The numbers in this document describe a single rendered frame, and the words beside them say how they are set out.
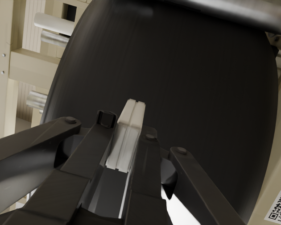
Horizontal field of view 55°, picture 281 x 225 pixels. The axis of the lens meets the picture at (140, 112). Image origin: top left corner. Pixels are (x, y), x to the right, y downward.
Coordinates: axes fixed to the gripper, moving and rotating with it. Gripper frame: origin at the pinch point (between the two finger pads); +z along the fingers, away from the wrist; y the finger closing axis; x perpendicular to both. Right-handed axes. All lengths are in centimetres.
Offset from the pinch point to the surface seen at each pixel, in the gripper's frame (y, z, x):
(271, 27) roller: 13.9, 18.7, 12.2
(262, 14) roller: 11.9, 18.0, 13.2
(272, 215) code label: 31.8, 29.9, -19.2
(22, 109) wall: -211, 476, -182
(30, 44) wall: -210, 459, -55
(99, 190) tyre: -1.4, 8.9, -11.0
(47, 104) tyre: -10.7, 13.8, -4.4
